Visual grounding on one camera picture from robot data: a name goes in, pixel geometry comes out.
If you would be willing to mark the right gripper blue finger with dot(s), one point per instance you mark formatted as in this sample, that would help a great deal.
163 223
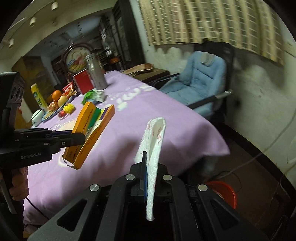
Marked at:
144 175

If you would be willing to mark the white paper napkin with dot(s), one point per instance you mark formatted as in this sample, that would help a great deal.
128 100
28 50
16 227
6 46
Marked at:
151 143

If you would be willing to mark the orange cardboard box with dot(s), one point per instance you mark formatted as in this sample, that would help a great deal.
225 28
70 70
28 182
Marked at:
91 122

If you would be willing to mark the green tea carton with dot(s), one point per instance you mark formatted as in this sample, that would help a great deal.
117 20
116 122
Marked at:
94 95

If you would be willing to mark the red plastic trash basket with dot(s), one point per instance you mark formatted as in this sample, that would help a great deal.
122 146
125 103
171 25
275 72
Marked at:
225 191

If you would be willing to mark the person left hand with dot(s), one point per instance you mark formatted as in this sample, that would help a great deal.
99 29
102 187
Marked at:
19 190

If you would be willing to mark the white enamel lidded pot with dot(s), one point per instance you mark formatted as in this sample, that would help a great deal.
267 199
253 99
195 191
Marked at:
36 118

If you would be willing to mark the yellow green tall box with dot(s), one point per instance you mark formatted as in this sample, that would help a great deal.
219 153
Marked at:
38 97

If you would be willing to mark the wrapped orange in bag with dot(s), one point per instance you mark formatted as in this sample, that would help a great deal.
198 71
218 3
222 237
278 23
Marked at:
53 106

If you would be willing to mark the clear cup red jelly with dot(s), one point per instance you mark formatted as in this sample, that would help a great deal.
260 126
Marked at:
61 114

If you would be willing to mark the purple printed tablecloth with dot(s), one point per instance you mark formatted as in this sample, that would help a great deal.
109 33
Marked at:
188 137

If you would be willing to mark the yellow yarn pompom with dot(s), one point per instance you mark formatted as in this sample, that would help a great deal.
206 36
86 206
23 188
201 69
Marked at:
69 108

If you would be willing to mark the orange fruit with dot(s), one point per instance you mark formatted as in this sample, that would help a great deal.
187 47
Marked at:
56 95

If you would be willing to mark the yellow apple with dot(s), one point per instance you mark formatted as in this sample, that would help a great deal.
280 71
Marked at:
62 100

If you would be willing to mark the red snack packet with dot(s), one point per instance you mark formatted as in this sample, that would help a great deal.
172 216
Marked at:
69 90

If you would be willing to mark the red white tissue box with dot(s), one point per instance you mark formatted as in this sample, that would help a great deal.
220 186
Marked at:
83 81

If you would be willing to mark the steel thermos bottle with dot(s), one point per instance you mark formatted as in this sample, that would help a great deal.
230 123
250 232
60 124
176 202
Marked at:
96 72

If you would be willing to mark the round framed picture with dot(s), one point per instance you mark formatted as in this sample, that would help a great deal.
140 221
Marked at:
73 58

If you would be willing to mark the blue cushioned chair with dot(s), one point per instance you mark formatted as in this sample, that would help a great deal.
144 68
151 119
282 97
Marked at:
203 77

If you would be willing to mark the brick pattern curtain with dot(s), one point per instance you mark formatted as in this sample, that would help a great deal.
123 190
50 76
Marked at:
247 25

